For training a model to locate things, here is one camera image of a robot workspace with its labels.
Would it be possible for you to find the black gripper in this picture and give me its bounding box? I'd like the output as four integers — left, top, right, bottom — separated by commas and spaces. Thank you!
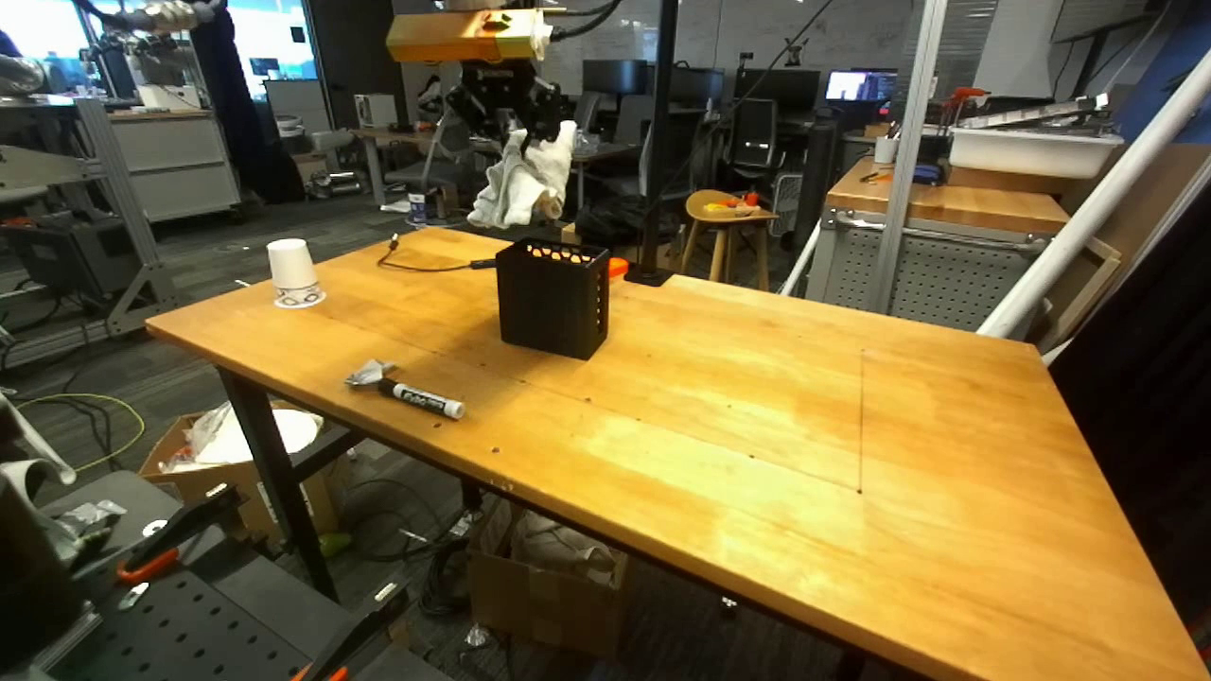
439, 57, 588, 149

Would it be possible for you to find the white cloth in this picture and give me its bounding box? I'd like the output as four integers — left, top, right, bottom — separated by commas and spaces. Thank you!
465, 117, 583, 238

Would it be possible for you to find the black perforated box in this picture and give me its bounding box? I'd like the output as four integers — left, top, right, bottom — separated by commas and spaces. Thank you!
492, 238, 612, 363

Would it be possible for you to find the cardboard box with plastic bag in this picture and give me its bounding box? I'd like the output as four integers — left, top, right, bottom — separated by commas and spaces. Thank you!
140, 401, 344, 552

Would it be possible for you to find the small cardboard box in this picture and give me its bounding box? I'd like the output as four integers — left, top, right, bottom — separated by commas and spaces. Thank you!
465, 503, 636, 657

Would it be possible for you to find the black pole with base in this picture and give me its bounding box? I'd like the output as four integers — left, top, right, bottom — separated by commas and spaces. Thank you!
620, 0, 694, 287

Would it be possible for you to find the round wooden stool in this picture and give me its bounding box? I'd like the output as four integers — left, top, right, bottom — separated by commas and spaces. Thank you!
683, 184, 778, 290

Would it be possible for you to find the black marker white label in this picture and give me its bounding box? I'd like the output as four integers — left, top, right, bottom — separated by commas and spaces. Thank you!
374, 372, 468, 422

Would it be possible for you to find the crumpled silver foil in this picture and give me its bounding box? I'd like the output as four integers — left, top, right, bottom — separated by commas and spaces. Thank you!
344, 359, 400, 392

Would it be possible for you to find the white drawer cabinet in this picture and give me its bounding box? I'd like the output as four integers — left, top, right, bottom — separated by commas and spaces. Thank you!
106, 106, 241, 227

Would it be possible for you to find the computer monitor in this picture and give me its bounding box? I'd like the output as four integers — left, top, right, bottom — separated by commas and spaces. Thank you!
823, 67, 902, 106

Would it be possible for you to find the white pole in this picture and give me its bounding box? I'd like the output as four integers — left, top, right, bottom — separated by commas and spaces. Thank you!
870, 0, 955, 319
977, 48, 1211, 343

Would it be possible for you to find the grey metal shelf rack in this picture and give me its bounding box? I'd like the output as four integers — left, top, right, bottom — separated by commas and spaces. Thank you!
0, 89, 176, 372

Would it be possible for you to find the black table leg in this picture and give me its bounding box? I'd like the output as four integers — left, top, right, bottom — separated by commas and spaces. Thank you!
216, 367, 340, 601

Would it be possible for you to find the wooden workbench grey cabinet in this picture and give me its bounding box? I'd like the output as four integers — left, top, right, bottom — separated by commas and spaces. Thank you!
807, 149, 1128, 335

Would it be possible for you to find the white plastic bin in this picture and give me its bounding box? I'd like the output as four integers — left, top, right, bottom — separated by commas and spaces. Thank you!
948, 121, 1128, 183

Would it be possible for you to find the thin black device cable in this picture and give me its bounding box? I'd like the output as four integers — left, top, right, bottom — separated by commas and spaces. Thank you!
374, 227, 480, 276

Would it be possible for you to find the yellow floor cable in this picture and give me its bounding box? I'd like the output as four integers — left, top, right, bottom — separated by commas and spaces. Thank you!
24, 389, 148, 476

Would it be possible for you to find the orange handled tool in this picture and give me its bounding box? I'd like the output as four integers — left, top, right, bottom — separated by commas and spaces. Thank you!
289, 581, 409, 681

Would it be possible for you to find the black clamp orange handle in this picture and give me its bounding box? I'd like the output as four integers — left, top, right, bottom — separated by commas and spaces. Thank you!
113, 483, 241, 589

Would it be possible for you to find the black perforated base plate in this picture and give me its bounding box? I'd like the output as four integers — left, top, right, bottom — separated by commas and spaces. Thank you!
61, 552, 448, 681

